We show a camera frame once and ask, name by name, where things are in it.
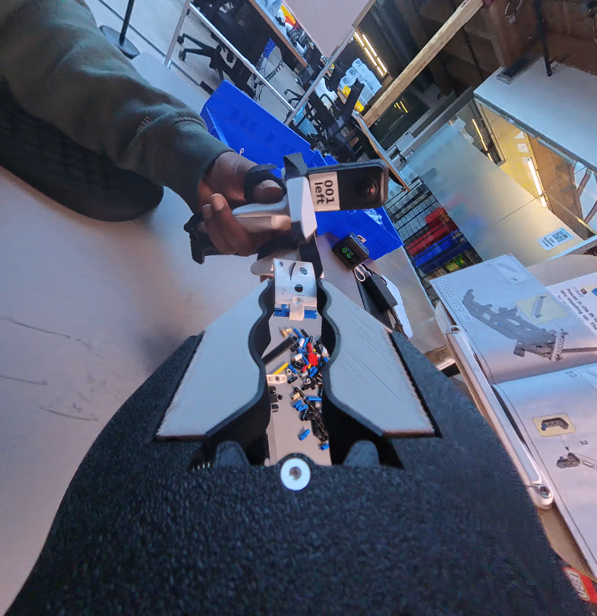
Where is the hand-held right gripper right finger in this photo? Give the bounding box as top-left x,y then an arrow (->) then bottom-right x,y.
318,279 -> 435,438

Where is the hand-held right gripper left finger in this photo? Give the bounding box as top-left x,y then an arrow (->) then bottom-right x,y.
156,279 -> 275,440

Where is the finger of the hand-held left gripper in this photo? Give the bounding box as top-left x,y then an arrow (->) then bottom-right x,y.
285,174 -> 324,281

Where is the pile of small brick parts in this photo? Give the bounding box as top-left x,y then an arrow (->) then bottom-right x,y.
279,327 -> 333,450

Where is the white spotted panel piece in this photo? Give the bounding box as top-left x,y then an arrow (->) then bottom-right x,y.
251,258 -> 319,321

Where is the instruction booklet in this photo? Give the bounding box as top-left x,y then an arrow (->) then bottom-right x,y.
431,255 -> 597,593

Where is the person's left forearm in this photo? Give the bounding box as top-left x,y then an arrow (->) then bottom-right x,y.
0,0 -> 232,212

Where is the grey desk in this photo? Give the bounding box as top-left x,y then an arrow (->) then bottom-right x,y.
0,164 -> 448,612

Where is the printed task sheet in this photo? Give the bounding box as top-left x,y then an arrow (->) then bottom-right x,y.
549,269 -> 597,343

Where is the person's left hand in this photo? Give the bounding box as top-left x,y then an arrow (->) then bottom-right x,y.
197,151 -> 293,258

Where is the dark standing table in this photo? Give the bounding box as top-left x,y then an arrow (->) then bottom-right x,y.
351,111 -> 411,192

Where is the black device green display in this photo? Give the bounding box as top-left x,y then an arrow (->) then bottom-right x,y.
332,233 -> 370,270

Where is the black power adapter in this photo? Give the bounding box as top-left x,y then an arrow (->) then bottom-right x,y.
361,272 -> 399,313

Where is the stack of clear bins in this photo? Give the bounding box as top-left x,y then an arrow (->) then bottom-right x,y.
327,58 -> 382,112

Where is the white book stand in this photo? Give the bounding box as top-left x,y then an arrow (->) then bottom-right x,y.
426,254 -> 597,578

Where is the white paper sign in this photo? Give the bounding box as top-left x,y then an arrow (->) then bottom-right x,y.
538,228 -> 574,251

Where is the black floor stand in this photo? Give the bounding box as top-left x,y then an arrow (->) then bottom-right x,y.
100,0 -> 140,59

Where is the toy truck set box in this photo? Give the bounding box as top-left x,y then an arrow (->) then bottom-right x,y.
562,564 -> 597,606

